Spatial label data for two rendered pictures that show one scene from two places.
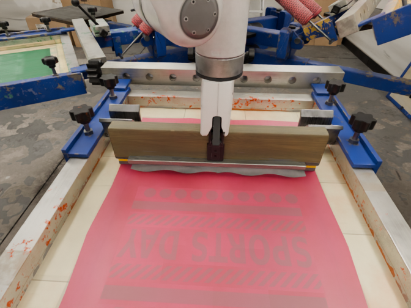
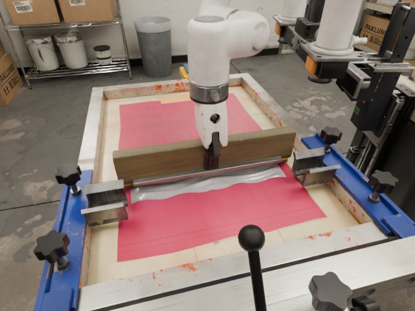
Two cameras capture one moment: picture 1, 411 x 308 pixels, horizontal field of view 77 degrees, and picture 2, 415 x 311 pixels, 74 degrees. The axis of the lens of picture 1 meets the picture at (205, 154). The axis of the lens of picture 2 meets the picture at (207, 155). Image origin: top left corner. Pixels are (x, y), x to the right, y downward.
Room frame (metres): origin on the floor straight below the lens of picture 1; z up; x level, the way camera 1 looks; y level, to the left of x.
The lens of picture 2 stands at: (0.87, -0.17, 1.39)
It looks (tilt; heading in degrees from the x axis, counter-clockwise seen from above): 37 degrees down; 163
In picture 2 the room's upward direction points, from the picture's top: straight up
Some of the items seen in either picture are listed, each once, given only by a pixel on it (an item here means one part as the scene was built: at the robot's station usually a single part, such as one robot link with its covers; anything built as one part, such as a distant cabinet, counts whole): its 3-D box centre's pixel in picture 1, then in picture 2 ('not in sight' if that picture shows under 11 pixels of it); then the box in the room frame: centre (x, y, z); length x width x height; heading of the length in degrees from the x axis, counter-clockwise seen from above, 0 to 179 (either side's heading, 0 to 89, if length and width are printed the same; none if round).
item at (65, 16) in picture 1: (125, 27); not in sight; (1.70, 0.48, 0.91); 1.34 x 0.40 x 0.08; 57
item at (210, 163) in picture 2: not in sight; (212, 160); (0.43, -0.02, 1.02); 0.03 x 0.03 x 0.07; 87
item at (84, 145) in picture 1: (104, 123); (343, 182); (0.54, 0.25, 0.97); 0.30 x 0.05 x 0.07; 177
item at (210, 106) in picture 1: (218, 96); (209, 114); (0.40, -0.02, 1.12); 0.10 x 0.07 x 0.11; 177
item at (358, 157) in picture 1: (336, 130); (75, 233); (0.51, -0.31, 0.97); 0.30 x 0.05 x 0.07; 177
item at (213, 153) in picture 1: (215, 150); not in sight; (0.37, -0.02, 1.02); 0.03 x 0.03 x 0.07; 87
